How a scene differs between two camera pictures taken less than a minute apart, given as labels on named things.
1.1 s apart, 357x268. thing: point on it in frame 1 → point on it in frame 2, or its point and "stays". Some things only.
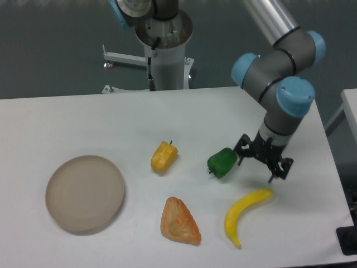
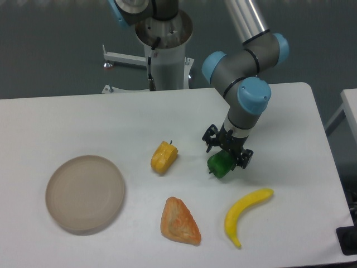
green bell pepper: [222, 163] stays
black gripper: [265, 152] → [227, 142]
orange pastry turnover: [177, 223] stays
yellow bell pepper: [165, 156] stays
